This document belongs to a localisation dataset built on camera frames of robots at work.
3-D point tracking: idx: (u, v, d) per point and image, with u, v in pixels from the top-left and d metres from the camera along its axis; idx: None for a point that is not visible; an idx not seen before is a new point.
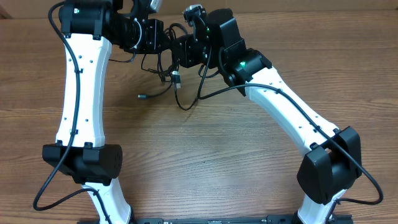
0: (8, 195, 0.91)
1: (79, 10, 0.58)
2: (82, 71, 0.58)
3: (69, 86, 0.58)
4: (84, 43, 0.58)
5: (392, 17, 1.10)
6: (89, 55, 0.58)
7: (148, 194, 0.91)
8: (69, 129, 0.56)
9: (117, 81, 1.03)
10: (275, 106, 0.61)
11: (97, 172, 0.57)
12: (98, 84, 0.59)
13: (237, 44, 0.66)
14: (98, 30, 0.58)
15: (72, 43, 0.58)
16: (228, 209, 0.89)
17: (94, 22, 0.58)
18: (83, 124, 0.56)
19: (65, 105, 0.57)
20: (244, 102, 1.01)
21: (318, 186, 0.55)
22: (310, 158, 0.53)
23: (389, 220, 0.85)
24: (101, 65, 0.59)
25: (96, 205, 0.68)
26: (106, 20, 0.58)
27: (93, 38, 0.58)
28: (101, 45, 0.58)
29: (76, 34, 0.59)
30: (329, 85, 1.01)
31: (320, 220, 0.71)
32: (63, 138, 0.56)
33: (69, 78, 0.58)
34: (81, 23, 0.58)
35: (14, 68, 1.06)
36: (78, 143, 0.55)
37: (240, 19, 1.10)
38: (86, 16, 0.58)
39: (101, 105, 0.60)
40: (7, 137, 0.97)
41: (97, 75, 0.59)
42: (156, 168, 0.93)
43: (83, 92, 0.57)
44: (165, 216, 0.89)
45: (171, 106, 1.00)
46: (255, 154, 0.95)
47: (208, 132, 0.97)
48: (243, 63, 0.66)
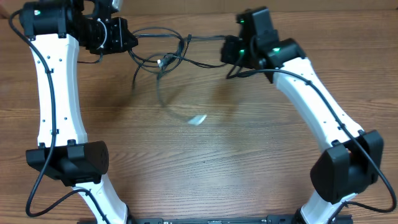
0: (7, 195, 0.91)
1: (40, 12, 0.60)
2: (53, 70, 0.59)
3: (43, 89, 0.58)
4: (51, 43, 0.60)
5: (392, 17, 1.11)
6: (58, 53, 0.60)
7: (148, 194, 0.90)
8: (49, 130, 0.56)
9: (117, 81, 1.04)
10: (301, 96, 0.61)
11: (84, 169, 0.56)
12: (71, 81, 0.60)
13: (270, 33, 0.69)
14: (61, 29, 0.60)
15: (38, 45, 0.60)
16: (228, 209, 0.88)
17: (56, 21, 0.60)
18: (62, 122, 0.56)
19: (42, 109, 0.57)
20: (244, 101, 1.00)
21: (329, 183, 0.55)
22: (329, 154, 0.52)
23: (389, 220, 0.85)
24: (70, 62, 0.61)
25: (90, 205, 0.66)
26: (68, 17, 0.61)
27: (58, 37, 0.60)
28: (68, 42, 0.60)
29: (40, 35, 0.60)
30: (329, 84, 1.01)
31: (323, 220, 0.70)
32: (45, 140, 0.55)
33: (40, 79, 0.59)
34: (43, 24, 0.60)
35: (15, 68, 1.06)
36: (61, 142, 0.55)
37: None
38: (47, 16, 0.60)
39: (76, 102, 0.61)
40: (7, 137, 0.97)
41: (69, 71, 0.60)
42: (156, 168, 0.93)
43: (57, 91, 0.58)
44: (165, 216, 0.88)
45: (171, 106, 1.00)
46: (255, 154, 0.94)
47: (208, 132, 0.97)
48: (277, 49, 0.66)
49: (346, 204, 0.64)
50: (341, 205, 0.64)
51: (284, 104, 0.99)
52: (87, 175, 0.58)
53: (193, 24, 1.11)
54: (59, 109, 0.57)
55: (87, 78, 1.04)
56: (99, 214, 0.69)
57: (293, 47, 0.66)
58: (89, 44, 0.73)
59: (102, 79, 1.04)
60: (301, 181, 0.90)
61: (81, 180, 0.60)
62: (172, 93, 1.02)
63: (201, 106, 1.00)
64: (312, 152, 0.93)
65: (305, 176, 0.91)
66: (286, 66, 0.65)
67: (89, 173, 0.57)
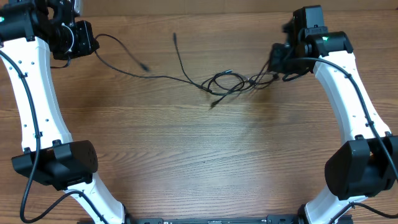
0: (7, 195, 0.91)
1: (4, 18, 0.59)
2: (27, 74, 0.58)
3: (19, 96, 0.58)
4: (20, 48, 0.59)
5: (392, 17, 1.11)
6: (28, 57, 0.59)
7: (148, 194, 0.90)
8: (32, 133, 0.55)
9: (118, 81, 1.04)
10: (337, 87, 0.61)
11: (74, 169, 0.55)
12: (46, 83, 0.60)
13: (319, 28, 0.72)
14: (27, 32, 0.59)
15: (9, 51, 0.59)
16: (228, 209, 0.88)
17: (22, 25, 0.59)
18: (44, 124, 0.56)
19: (21, 114, 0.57)
20: (244, 101, 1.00)
21: (342, 176, 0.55)
22: (351, 145, 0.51)
23: (389, 220, 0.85)
24: (43, 64, 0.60)
25: (84, 205, 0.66)
26: (33, 20, 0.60)
27: (27, 40, 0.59)
28: (37, 44, 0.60)
29: (7, 42, 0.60)
30: None
31: (324, 219, 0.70)
32: (29, 145, 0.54)
33: (16, 86, 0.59)
34: (10, 29, 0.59)
35: None
36: (46, 143, 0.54)
37: (240, 20, 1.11)
38: (12, 20, 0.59)
39: (55, 103, 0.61)
40: (7, 137, 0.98)
41: (43, 73, 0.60)
42: (156, 168, 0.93)
43: (34, 94, 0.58)
44: (165, 216, 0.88)
45: (171, 106, 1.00)
46: (255, 154, 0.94)
47: (208, 132, 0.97)
48: (326, 38, 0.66)
49: (353, 205, 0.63)
50: (347, 204, 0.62)
51: (284, 104, 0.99)
52: (78, 176, 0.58)
53: (193, 25, 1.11)
54: (38, 111, 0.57)
55: (88, 78, 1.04)
56: (95, 214, 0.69)
57: (342, 40, 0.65)
58: (59, 48, 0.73)
59: (102, 79, 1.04)
60: (301, 181, 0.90)
61: (72, 182, 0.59)
62: (173, 93, 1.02)
63: (200, 107, 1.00)
64: (312, 152, 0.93)
65: (305, 177, 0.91)
66: (331, 56, 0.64)
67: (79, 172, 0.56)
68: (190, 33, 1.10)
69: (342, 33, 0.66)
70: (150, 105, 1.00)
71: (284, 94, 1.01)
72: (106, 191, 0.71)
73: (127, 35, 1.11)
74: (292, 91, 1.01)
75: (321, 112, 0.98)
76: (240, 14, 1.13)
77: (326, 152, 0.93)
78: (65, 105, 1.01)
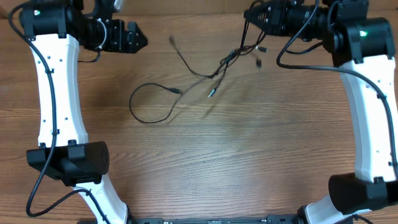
0: (8, 195, 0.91)
1: (40, 12, 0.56)
2: (53, 71, 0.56)
3: (43, 89, 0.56)
4: (50, 43, 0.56)
5: (392, 17, 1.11)
6: (56, 53, 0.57)
7: (148, 194, 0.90)
8: (50, 130, 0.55)
9: (118, 81, 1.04)
10: (365, 108, 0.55)
11: (85, 169, 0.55)
12: (71, 81, 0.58)
13: (358, 4, 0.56)
14: (61, 30, 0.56)
15: (38, 45, 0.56)
16: (228, 209, 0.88)
17: (56, 21, 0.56)
18: (63, 122, 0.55)
19: (42, 108, 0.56)
20: (244, 101, 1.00)
21: (350, 205, 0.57)
22: (368, 191, 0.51)
23: (389, 220, 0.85)
24: (71, 61, 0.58)
25: (90, 205, 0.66)
26: (68, 18, 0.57)
27: (59, 37, 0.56)
28: (67, 42, 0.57)
29: (40, 35, 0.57)
30: (329, 85, 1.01)
31: None
32: (45, 140, 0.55)
33: (41, 79, 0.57)
34: (44, 24, 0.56)
35: (13, 69, 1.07)
36: (62, 142, 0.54)
37: (240, 20, 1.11)
38: (48, 16, 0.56)
39: (77, 101, 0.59)
40: (8, 137, 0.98)
41: (69, 70, 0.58)
42: (157, 168, 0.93)
43: (57, 90, 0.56)
44: (165, 216, 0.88)
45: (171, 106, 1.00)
46: (255, 154, 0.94)
47: (208, 132, 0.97)
48: (364, 33, 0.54)
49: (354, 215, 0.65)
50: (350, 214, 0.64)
51: (285, 104, 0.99)
52: (87, 175, 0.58)
53: (193, 25, 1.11)
54: (60, 107, 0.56)
55: (88, 78, 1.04)
56: (98, 214, 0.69)
57: (381, 33, 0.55)
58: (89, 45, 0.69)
59: (102, 79, 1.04)
60: (301, 181, 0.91)
61: (81, 180, 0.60)
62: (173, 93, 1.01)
63: (200, 107, 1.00)
64: (313, 152, 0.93)
65: (306, 177, 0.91)
66: (365, 65, 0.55)
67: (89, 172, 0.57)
68: (189, 32, 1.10)
69: (385, 26, 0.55)
70: (150, 105, 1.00)
71: (285, 95, 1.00)
72: (113, 191, 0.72)
73: None
74: (293, 91, 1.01)
75: (321, 112, 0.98)
76: (240, 13, 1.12)
77: (326, 152, 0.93)
78: None
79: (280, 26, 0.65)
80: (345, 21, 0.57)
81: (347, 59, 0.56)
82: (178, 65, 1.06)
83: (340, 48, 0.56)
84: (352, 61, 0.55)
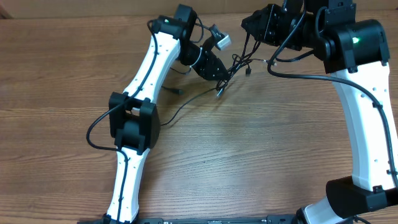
0: (7, 195, 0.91)
1: (168, 21, 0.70)
2: (158, 54, 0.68)
3: (145, 62, 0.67)
4: (166, 39, 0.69)
5: (392, 17, 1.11)
6: (166, 45, 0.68)
7: (148, 194, 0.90)
8: (137, 86, 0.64)
9: (117, 81, 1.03)
10: (360, 116, 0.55)
11: (143, 128, 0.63)
12: (164, 66, 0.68)
13: (345, 8, 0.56)
14: (175, 35, 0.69)
15: (158, 37, 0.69)
16: (228, 209, 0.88)
17: (175, 29, 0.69)
18: (148, 86, 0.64)
19: (138, 73, 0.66)
20: (244, 102, 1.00)
21: (348, 211, 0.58)
22: (367, 201, 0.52)
23: (390, 220, 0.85)
24: (170, 57, 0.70)
25: (118, 178, 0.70)
26: (183, 34, 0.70)
27: (173, 37, 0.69)
28: (175, 43, 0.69)
29: (160, 35, 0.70)
30: (329, 85, 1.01)
31: None
32: (129, 91, 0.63)
33: (147, 58, 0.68)
34: (166, 28, 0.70)
35: (13, 68, 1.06)
36: (140, 97, 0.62)
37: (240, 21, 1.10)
38: (170, 25, 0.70)
39: (159, 88, 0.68)
40: (8, 137, 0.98)
41: (168, 60, 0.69)
42: (157, 168, 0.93)
43: (155, 68, 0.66)
44: (165, 216, 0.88)
45: (171, 109, 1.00)
46: (255, 154, 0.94)
47: (208, 132, 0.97)
48: (357, 39, 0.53)
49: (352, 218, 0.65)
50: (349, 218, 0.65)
51: (284, 105, 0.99)
52: (136, 142, 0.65)
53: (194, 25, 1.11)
54: (151, 76, 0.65)
55: (88, 78, 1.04)
56: (118, 194, 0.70)
57: (374, 35, 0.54)
58: (183, 61, 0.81)
59: (102, 79, 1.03)
60: (301, 181, 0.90)
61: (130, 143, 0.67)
62: (173, 93, 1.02)
63: (199, 107, 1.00)
64: (312, 152, 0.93)
65: (305, 177, 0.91)
66: (359, 72, 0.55)
67: (142, 139, 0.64)
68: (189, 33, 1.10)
69: (377, 29, 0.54)
70: None
71: (285, 95, 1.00)
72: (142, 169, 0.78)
73: (127, 36, 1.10)
74: (292, 91, 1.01)
75: (320, 112, 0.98)
76: (240, 14, 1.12)
77: (326, 152, 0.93)
78: (65, 105, 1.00)
79: (267, 30, 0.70)
80: (334, 27, 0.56)
81: (341, 66, 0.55)
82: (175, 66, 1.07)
83: (331, 55, 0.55)
84: (346, 70, 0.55)
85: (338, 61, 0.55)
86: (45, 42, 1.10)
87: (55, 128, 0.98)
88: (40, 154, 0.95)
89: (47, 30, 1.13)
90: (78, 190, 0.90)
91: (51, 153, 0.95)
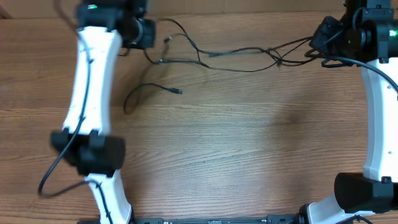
0: (7, 195, 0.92)
1: (96, 6, 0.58)
2: (94, 60, 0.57)
3: (80, 77, 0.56)
4: (98, 35, 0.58)
5: None
6: (100, 45, 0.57)
7: (148, 194, 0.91)
8: (78, 115, 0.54)
9: (118, 81, 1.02)
10: (383, 107, 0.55)
11: (101, 162, 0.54)
12: (106, 72, 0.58)
13: (382, 10, 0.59)
14: (109, 23, 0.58)
15: (86, 35, 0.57)
16: (228, 209, 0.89)
17: (107, 17, 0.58)
18: (91, 111, 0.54)
19: (74, 95, 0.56)
20: (244, 101, 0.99)
21: (353, 203, 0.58)
22: (374, 188, 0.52)
23: (389, 220, 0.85)
24: (111, 56, 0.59)
25: (96, 197, 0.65)
26: (118, 18, 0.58)
27: (106, 30, 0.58)
28: (112, 37, 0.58)
29: (90, 28, 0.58)
30: (329, 85, 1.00)
31: None
32: (71, 124, 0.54)
33: (79, 68, 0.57)
34: (96, 17, 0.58)
35: (13, 68, 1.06)
36: (86, 128, 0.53)
37: (240, 20, 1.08)
38: (100, 11, 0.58)
39: (107, 101, 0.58)
40: (7, 137, 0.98)
41: (107, 63, 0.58)
42: (157, 168, 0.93)
43: (94, 83, 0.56)
44: (165, 216, 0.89)
45: (171, 106, 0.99)
46: (255, 154, 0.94)
47: (208, 133, 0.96)
48: (395, 32, 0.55)
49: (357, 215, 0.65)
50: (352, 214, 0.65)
51: (285, 105, 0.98)
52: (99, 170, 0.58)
53: (193, 25, 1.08)
54: (91, 96, 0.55)
55: None
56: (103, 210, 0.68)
57: None
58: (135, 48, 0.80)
59: None
60: (301, 181, 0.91)
61: (94, 171, 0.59)
62: (173, 93, 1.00)
63: (199, 107, 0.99)
64: (313, 152, 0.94)
65: (305, 177, 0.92)
66: (389, 65, 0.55)
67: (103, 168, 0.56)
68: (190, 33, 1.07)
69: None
70: (148, 105, 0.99)
71: (285, 95, 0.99)
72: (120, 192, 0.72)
73: None
74: (293, 91, 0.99)
75: (321, 112, 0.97)
76: (240, 14, 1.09)
77: (326, 152, 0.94)
78: (64, 106, 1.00)
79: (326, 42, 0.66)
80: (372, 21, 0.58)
81: (372, 57, 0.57)
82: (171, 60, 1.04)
83: (365, 46, 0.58)
84: (377, 60, 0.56)
85: (372, 53, 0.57)
86: (43, 42, 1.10)
87: (55, 129, 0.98)
88: (40, 154, 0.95)
89: (46, 30, 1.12)
90: (78, 191, 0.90)
91: (51, 154, 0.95)
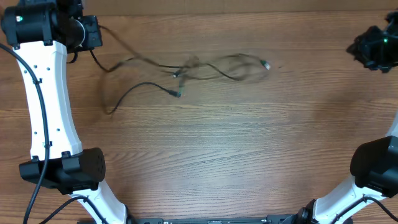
0: (8, 194, 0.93)
1: (22, 17, 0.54)
2: (41, 80, 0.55)
3: (33, 100, 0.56)
4: (38, 51, 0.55)
5: None
6: (43, 62, 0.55)
7: (148, 194, 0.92)
8: (42, 142, 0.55)
9: (117, 81, 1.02)
10: None
11: (81, 178, 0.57)
12: (61, 86, 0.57)
13: None
14: (45, 35, 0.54)
15: (24, 54, 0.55)
16: (228, 209, 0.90)
17: (40, 27, 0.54)
18: (54, 134, 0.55)
19: (32, 121, 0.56)
20: (244, 101, 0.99)
21: (365, 167, 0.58)
22: (391, 140, 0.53)
23: (388, 219, 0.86)
24: (59, 68, 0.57)
25: (89, 210, 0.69)
26: (54, 23, 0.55)
27: (44, 43, 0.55)
28: (54, 48, 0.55)
29: (25, 44, 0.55)
30: (329, 85, 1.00)
31: (329, 216, 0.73)
32: (38, 154, 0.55)
33: (30, 91, 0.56)
34: (28, 30, 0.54)
35: (12, 68, 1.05)
36: (55, 154, 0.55)
37: (240, 20, 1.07)
38: (30, 22, 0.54)
39: (69, 111, 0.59)
40: (7, 137, 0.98)
41: (59, 78, 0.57)
42: (156, 168, 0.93)
43: (48, 104, 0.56)
44: (165, 216, 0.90)
45: (171, 106, 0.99)
46: (255, 154, 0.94)
47: (208, 133, 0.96)
48: None
49: (365, 201, 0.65)
50: (360, 199, 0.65)
51: (285, 104, 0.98)
52: (81, 184, 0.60)
53: (193, 25, 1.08)
54: (50, 120, 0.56)
55: (87, 78, 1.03)
56: (99, 217, 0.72)
57: None
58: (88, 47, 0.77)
59: (101, 79, 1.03)
60: (301, 181, 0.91)
61: (78, 187, 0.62)
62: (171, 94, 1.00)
63: (199, 107, 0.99)
64: (313, 152, 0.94)
65: (306, 177, 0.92)
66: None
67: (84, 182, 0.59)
68: (190, 33, 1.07)
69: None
70: (148, 105, 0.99)
71: (285, 95, 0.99)
72: (111, 196, 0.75)
73: (125, 36, 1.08)
74: (293, 91, 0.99)
75: (320, 112, 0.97)
76: (240, 14, 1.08)
77: (326, 152, 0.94)
78: None
79: None
80: None
81: None
82: (173, 62, 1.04)
83: None
84: None
85: None
86: None
87: None
88: None
89: None
90: None
91: None
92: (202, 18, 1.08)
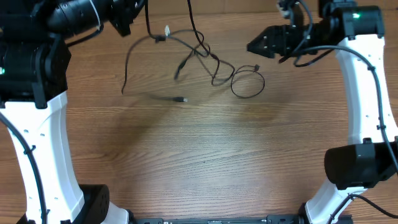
0: (8, 195, 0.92)
1: (5, 70, 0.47)
2: (35, 147, 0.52)
3: (26, 165, 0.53)
4: (26, 117, 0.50)
5: (387, 20, 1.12)
6: (37, 128, 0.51)
7: (148, 194, 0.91)
8: (38, 208, 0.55)
9: (117, 81, 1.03)
10: (357, 81, 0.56)
11: None
12: (58, 147, 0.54)
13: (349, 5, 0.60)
14: (37, 98, 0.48)
15: (10, 114, 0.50)
16: (228, 209, 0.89)
17: (31, 85, 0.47)
18: (52, 202, 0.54)
19: (27, 186, 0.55)
20: (244, 101, 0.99)
21: (340, 175, 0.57)
22: (356, 149, 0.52)
23: (389, 220, 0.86)
24: (54, 130, 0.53)
25: None
26: (46, 73, 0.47)
27: (36, 107, 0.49)
28: (47, 116, 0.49)
29: (11, 104, 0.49)
30: (329, 85, 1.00)
31: (325, 216, 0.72)
32: (35, 217, 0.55)
33: (22, 155, 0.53)
34: (17, 85, 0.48)
35: None
36: (53, 219, 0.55)
37: (240, 20, 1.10)
38: (18, 78, 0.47)
39: (66, 167, 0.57)
40: (9, 136, 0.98)
41: (55, 142, 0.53)
42: (156, 168, 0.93)
43: (43, 170, 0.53)
44: (165, 216, 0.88)
45: (171, 107, 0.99)
46: (255, 154, 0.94)
47: (208, 133, 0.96)
48: (357, 15, 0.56)
49: (352, 198, 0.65)
50: (346, 196, 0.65)
51: (285, 104, 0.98)
52: None
53: (194, 24, 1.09)
54: (46, 186, 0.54)
55: (88, 78, 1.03)
56: None
57: (375, 17, 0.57)
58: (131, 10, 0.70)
59: (102, 79, 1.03)
60: (301, 181, 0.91)
61: None
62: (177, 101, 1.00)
63: (199, 107, 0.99)
64: (312, 152, 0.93)
65: (305, 177, 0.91)
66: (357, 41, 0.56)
67: None
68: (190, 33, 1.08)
69: (375, 12, 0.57)
70: (150, 105, 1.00)
71: (284, 95, 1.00)
72: (110, 210, 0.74)
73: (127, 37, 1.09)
74: (292, 91, 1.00)
75: (320, 112, 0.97)
76: (240, 14, 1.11)
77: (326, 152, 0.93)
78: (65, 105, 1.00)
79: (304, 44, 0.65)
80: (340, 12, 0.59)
81: (342, 37, 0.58)
82: (173, 61, 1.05)
83: (335, 32, 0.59)
84: (346, 38, 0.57)
85: (341, 35, 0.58)
86: None
87: None
88: None
89: None
90: None
91: None
92: (203, 18, 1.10)
